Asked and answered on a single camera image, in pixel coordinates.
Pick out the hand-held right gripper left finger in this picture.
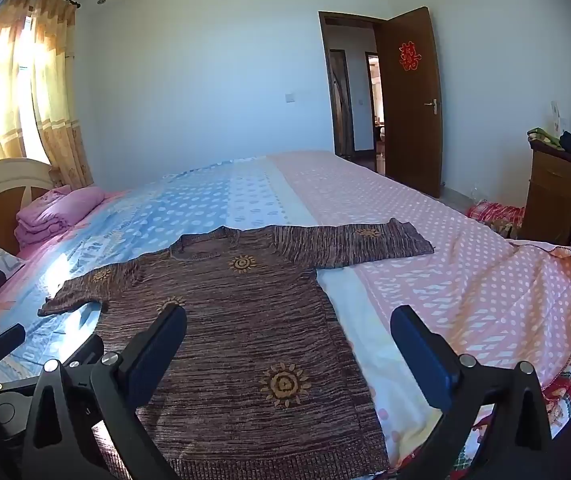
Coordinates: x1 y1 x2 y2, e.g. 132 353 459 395
20 304 188 480

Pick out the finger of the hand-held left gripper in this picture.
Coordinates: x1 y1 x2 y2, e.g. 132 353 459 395
0 324 27 363
61 332 106 378

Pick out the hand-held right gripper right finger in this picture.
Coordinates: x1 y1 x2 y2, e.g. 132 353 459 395
389 305 553 480

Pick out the brown knitted sweater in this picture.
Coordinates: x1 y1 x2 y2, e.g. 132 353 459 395
38 217 436 478

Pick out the bed with dotted sheet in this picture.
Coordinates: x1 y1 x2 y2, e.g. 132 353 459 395
0 150 571 480

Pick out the folded pink blanket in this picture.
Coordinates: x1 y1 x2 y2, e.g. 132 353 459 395
15 186 106 249

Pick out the red patterned cloth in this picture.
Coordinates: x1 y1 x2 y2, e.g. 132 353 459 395
466 201 526 239

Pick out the cream wooden headboard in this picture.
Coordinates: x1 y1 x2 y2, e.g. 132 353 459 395
0 158 63 256

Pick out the wooden desk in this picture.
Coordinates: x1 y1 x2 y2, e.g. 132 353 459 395
520 137 571 262

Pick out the brown wooden door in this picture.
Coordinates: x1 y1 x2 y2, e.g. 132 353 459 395
375 6 443 199

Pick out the yellow curtain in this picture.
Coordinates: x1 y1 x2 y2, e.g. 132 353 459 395
0 0 94 189

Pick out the green cloth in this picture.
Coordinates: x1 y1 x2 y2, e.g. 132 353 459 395
526 127 564 149

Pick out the hallway wooden door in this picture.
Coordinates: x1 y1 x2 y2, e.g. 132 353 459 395
329 49 355 159

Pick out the red paper door decoration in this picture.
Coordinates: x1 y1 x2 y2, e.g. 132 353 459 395
399 41 423 72

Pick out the brown door frame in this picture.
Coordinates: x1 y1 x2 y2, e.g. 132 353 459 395
318 10 391 162

